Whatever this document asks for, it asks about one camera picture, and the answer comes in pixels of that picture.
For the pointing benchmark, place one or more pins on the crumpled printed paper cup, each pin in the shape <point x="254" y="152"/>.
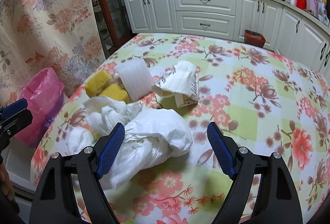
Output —
<point x="181" y="82"/>

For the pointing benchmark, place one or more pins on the pink thermos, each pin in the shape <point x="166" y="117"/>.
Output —
<point x="314" y="7"/>

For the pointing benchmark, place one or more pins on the red thermos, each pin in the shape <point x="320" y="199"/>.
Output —
<point x="301" y="4"/>

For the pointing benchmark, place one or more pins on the floral curtain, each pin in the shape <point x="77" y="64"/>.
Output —
<point x="38" y="34"/>

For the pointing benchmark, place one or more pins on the white plastic bag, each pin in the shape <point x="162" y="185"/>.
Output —
<point x="151" y="138"/>

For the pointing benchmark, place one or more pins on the pink trash bin with liner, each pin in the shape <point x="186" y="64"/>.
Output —
<point x="44" y="94"/>

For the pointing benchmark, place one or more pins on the white tissue wad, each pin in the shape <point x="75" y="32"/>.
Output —
<point x="78" y="139"/>

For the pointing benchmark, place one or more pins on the crumpled white paper towel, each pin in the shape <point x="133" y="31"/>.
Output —
<point x="103" y="113"/>

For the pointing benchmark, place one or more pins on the yellow sponge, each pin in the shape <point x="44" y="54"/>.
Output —
<point x="98" y="83"/>
<point x="115" y="92"/>

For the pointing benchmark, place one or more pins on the dark red floor bin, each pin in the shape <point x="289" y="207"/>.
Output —
<point x="254" y="38"/>

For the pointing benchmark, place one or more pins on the white foam block upright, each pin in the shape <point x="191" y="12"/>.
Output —
<point x="136" y="78"/>

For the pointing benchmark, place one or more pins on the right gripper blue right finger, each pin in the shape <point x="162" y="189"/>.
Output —
<point x="221" y="150"/>

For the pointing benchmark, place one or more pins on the white lower kitchen cabinets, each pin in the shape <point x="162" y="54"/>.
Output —
<point x="288" y="30"/>

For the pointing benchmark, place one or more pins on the left hand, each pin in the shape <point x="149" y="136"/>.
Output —
<point x="6" y="186"/>

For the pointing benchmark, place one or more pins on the floral tablecloth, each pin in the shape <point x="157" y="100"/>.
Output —
<point x="264" y="101"/>

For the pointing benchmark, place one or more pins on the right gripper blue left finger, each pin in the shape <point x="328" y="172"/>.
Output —
<point x="107" y="148"/>

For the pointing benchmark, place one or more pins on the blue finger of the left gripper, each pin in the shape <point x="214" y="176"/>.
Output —
<point x="15" y="123"/>
<point x="12" y="109"/>

